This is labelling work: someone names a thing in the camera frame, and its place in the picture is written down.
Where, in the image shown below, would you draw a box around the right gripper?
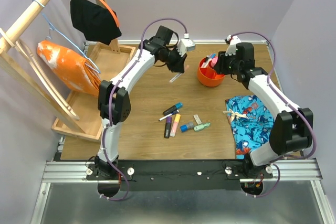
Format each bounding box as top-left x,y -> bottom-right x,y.
213,50 -> 241,75

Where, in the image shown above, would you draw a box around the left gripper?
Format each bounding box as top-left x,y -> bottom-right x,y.
159,46 -> 186,73

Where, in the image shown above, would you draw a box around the pink cap white marker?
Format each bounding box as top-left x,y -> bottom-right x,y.
169,65 -> 190,83

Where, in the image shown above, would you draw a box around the pink cap glue stick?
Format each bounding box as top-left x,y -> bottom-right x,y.
211,57 -> 218,68

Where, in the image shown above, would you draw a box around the blue cap white marker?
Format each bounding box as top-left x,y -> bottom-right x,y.
202,54 -> 216,68

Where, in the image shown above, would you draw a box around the brown cap white marker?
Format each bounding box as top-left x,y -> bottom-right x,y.
202,56 -> 211,68

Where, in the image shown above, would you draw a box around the orange round organizer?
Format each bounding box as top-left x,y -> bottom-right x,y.
197,58 -> 225,87

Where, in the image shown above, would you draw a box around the blue cap black highlighter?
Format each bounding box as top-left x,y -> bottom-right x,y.
163,102 -> 183,115

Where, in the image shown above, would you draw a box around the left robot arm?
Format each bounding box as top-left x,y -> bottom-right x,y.
94,26 -> 195,179

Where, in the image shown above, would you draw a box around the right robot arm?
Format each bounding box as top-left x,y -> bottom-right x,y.
213,37 -> 316,178

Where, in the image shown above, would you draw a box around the white marker thin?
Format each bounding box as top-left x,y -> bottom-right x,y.
159,109 -> 179,121

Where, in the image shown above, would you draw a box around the yellow cap pink highlighter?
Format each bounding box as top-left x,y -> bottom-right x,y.
170,114 -> 181,137

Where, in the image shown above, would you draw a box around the purple cap black highlighter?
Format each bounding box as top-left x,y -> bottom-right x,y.
164,116 -> 172,138

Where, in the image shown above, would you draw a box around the small beige eraser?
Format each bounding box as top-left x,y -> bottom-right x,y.
193,114 -> 202,125

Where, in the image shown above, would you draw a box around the blue shark print shorts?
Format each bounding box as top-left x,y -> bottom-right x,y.
223,95 -> 274,159

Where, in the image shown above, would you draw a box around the blue cap grey glue stick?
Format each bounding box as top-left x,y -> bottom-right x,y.
180,122 -> 195,132

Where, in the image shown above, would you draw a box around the wooden tray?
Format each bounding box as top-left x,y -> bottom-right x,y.
51,42 -> 136,142

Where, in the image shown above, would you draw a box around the green highlighter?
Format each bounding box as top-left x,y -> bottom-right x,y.
193,123 -> 211,132

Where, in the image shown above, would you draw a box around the black cloth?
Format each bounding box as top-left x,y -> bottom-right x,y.
70,0 -> 122,45

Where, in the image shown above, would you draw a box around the orange tie-dye cloth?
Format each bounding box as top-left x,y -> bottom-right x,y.
36,40 -> 101,97

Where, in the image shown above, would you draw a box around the wooden clothes rack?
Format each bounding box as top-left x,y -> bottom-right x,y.
1,0 -> 111,134

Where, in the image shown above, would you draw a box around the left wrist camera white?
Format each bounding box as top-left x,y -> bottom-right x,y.
176,39 -> 196,57

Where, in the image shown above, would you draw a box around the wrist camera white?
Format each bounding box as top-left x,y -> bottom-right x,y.
176,39 -> 196,57
225,35 -> 242,56

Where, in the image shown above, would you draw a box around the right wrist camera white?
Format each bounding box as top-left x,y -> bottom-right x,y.
225,35 -> 242,56

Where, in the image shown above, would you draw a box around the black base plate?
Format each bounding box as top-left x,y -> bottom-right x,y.
86,158 -> 273,196

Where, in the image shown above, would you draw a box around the aluminium rail frame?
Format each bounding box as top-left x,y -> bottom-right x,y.
31,159 -> 335,223

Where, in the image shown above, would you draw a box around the blue wire hanger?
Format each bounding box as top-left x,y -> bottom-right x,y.
41,12 -> 101,74

